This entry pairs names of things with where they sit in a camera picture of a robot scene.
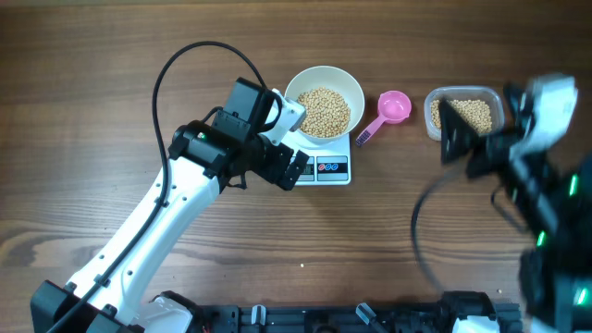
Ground pink plastic scoop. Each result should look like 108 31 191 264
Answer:
355 91 413 147

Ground white bowl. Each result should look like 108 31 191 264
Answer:
285 66 365 143

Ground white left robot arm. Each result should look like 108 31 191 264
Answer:
31 78 308 332

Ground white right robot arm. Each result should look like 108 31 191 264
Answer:
439 97 591 332

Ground white digital kitchen scale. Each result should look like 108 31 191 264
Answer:
283 131 352 186

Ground soybeans in bowl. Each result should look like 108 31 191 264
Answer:
297 87 351 138

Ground soybeans in container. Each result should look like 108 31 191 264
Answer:
430 100 493 134

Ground clear plastic container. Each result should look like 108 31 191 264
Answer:
424 86 505 141

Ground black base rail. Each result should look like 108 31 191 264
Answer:
150 291 524 333

